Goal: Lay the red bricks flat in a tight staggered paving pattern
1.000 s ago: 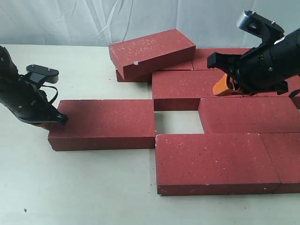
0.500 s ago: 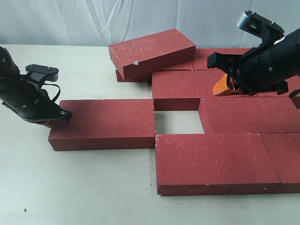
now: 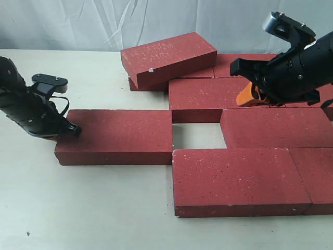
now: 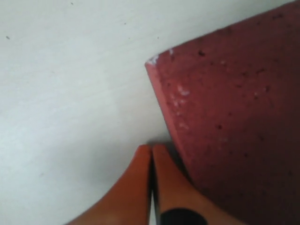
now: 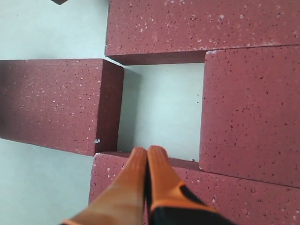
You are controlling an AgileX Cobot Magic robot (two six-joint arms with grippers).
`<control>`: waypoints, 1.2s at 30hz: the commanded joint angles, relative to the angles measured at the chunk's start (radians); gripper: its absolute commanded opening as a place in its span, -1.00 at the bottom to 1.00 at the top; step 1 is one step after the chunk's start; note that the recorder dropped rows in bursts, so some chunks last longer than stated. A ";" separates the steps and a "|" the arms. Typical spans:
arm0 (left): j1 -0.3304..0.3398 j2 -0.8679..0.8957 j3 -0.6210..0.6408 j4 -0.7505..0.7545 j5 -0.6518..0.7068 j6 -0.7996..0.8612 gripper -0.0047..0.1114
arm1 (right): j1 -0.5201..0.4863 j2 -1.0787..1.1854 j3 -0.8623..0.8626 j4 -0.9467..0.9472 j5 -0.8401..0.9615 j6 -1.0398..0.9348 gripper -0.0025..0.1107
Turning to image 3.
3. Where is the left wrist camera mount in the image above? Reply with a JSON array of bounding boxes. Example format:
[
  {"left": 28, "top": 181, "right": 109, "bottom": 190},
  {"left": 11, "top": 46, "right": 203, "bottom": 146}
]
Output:
[{"left": 29, "top": 73, "right": 68, "bottom": 102}]

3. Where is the red brick with white speck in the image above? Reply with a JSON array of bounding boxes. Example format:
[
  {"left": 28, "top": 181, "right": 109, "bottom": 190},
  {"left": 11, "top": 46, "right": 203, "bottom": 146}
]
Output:
[{"left": 121, "top": 32, "right": 217, "bottom": 88}]

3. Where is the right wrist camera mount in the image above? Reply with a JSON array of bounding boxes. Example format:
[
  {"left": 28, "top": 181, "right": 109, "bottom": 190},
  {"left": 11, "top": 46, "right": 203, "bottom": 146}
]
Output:
[{"left": 262, "top": 11, "right": 316, "bottom": 51}]

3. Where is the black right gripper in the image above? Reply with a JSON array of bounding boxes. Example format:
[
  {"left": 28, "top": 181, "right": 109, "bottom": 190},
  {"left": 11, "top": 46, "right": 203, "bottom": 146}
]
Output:
[{"left": 230, "top": 33, "right": 332, "bottom": 107}]

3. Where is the red brick under tilted brick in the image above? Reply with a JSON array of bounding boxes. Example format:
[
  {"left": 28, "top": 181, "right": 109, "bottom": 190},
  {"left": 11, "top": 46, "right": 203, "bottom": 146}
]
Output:
[{"left": 128, "top": 67, "right": 214, "bottom": 92}]

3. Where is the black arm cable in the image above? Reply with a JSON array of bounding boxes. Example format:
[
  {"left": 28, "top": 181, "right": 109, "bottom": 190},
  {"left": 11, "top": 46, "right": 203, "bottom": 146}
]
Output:
[{"left": 49, "top": 95, "right": 70, "bottom": 115}]

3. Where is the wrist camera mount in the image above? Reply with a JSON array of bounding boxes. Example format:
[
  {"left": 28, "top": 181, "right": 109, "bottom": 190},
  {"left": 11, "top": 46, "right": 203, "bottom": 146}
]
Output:
[
  {"left": 262, "top": 11, "right": 316, "bottom": 51},
  {"left": 29, "top": 73, "right": 68, "bottom": 102}
]

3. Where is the red brick front large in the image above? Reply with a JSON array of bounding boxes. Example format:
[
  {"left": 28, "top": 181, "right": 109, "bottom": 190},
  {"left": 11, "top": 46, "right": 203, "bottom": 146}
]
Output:
[{"left": 172, "top": 148, "right": 312, "bottom": 218}]

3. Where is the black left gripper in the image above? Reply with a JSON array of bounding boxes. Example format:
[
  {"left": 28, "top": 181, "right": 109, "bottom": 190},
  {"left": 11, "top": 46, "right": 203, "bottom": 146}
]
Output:
[{"left": 1, "top": 57, "right": 82, "bottom": 142}]

